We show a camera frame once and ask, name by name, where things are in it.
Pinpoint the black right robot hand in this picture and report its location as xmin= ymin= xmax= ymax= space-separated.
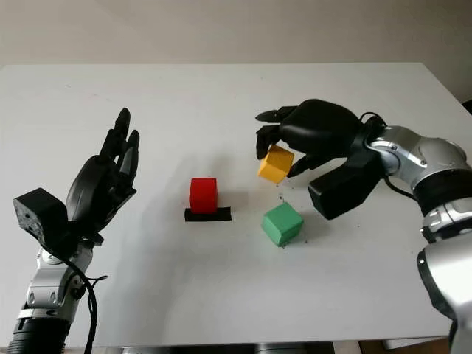
xmin=254 ymin=98 xmax=369 ymax=178

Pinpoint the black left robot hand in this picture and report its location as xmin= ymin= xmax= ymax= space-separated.
xmin=65 ymin=107 xmax=142 ymax=243

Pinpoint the yellow wooden block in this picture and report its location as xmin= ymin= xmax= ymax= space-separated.
xmin=257 ymin=144 xmax=296 ymax=184

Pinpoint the green wooden block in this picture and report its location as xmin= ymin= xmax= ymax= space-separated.
xmin=261 ymin=201 xmax=305 ymax=249

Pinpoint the red wooden block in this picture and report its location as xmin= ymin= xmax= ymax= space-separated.
xmin=188 ymin=177 xmax=219 ymax=215

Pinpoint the black tape strip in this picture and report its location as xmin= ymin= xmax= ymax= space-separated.
xmin=184 ymin=206 xmax=232 ymax=223

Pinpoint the grey robot torso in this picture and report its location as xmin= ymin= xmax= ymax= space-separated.
xmin=121 ymin=342 xmax=335 ymax=354

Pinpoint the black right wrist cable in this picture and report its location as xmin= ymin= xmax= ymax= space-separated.
xmin=358 ymin=111 xmax=420 ymax=202

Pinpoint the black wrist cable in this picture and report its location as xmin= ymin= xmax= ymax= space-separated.
xmin=46 ymin=250 xmax=109 ymax=354
xmin=358 ymin=111 xmax=420 ymax=202

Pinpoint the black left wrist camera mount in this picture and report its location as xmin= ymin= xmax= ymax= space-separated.
xmin=13 ymin=187 xmax=70 ymax=256

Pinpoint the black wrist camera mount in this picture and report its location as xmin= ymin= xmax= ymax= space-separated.
xmin=13 ymin=187 xmax=70 ymax=256
xmin=307 ymin=154 xmax=381 ymax=221

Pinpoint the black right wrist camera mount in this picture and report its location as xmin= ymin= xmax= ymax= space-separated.
xmin=307 ymin=154 xmax=381 ymax=221

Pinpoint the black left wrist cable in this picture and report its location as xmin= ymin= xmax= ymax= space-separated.
xmin=46 ymin=250 xmax=109 ymax=354

